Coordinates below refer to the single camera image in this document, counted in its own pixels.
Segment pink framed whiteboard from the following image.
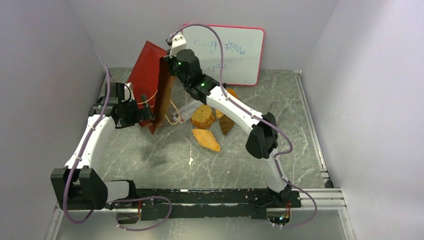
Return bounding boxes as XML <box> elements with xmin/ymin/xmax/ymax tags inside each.
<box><xmin>182</xmin><ymin>25</ymin><xmax>265</xmax><ymax>86</ymax></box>

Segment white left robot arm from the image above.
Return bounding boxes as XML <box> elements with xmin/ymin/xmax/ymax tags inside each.
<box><xmin>50</xmin><ymin>82</ymin><xmax>154</xmax><ymax>211</ymax></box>

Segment dark brown fake bread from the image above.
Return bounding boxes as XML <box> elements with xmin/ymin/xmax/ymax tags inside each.
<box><xmin>219</xmin><ymin>115</ymin><xmax>235</xmax><ymax>136</ymax></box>

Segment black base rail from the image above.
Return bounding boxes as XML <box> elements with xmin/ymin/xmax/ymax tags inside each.
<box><xmin>136</xmin><ymin>188</ymin><xmax>302</xmax><ymax>221</ymax></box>

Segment orange triangular fake bread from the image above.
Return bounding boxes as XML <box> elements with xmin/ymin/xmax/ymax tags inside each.
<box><xmin>192</xmin><ymin>128</ymin><xmax>221</xmax><ymax>152</ymax></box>

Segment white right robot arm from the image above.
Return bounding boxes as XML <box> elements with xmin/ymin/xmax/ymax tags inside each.
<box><xmin>164</xmin><ymin>49</ymin><xmax>292</xmax><ymax>207</ymax></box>

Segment orange fake bread loaf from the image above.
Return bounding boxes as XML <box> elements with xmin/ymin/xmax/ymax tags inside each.
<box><xmin>226</xmin><ymin>88</ymin><xmax>239</xmax><ymax>99</ymax></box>

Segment red brown paper bag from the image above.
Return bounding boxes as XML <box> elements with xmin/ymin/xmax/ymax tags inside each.
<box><xmin>128</xmin><ymin>41</ymin><xmax>175</xmax><ymax>134</ymax></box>

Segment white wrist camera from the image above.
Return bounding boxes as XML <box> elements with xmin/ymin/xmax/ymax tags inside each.
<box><xmin>166</xmin><ymin>31</ymin><xmax>187</xmax><ymax>58</ymax></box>
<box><xmin>124</xmin><ymin>82</ymin><xmax>135</xmax><ymax>102</ymax></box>

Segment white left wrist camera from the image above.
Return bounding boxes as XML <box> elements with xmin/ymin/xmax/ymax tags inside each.
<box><xmin>124</xmin><ymin>82</ymin><xmax>135</xmax><ymax>102</ymax></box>

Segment metal tongs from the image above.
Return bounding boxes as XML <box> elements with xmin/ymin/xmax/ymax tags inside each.
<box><xmin>268</xmin><ymin>101</ymin><xmax>287</xmax><ymax>123</ymax></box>

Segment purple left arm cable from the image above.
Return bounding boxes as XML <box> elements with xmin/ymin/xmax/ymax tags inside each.
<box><xmin>62</xmin><ymin>62</ymin><xmax>173</xmax><ymax>232</ymax></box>

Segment yellow fake bread roll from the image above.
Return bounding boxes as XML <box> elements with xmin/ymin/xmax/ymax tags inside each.
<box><xmin>190</xmin><ymin>104</ymin><xmax>216</xmax><ymax>130</ymax></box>

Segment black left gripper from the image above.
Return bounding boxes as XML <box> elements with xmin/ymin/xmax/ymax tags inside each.
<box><xmin>119</xmin><ymin>94</ymin><xmax>154</xmax><ymax>129</ymax></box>

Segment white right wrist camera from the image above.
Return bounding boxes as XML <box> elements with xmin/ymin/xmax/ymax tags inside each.
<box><xmin>166</xmin><ymin>31</ymin><xmax>187</xmax><ymax>58</ymax></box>

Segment clear plastic tray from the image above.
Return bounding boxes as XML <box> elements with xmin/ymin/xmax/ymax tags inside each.
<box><xmin>172</xmin><ymin>100</ymin><xmax>252</xmax><ymax>159</ymax></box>

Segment clear plastic packet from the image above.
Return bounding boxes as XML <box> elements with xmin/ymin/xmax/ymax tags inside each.
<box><xmin>171</xmin><ymin>100</ymin><xmax>202</xmax><ymax>124</ymax></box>

